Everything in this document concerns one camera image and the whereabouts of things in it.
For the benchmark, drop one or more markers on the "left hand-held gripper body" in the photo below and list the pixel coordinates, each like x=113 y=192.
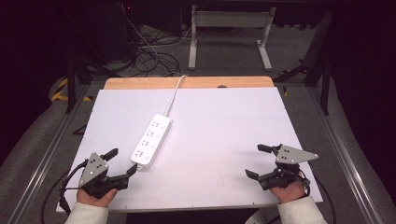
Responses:
x=93 y=169

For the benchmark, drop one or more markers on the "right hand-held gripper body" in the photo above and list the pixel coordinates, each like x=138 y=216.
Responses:
x=292 y=155

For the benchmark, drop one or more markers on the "white power strip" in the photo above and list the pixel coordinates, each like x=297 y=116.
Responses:
x=151 y=141

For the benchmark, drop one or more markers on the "person's left hand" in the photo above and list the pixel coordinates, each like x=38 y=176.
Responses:
x=96 y=199

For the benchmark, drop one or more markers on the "person's right hand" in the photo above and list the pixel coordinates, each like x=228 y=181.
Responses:
x=289 y=193

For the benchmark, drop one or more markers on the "white board table cover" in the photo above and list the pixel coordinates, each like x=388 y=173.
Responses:
x=218 y=140

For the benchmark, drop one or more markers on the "black metal stand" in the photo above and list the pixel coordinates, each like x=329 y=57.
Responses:
x=325 y=87
x=71 y=84

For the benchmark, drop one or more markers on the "yellow black hazard tape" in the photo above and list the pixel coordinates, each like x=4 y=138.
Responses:
x=59 y=97

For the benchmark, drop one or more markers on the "dark equipment box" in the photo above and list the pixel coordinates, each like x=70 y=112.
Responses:
x=118 y=37

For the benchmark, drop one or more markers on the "aluminium floor rail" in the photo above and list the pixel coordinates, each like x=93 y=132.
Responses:
x=345 y=161
x=40 y=169

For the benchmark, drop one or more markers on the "grey metal desk frame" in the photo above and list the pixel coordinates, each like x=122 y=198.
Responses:
x=230 y=19

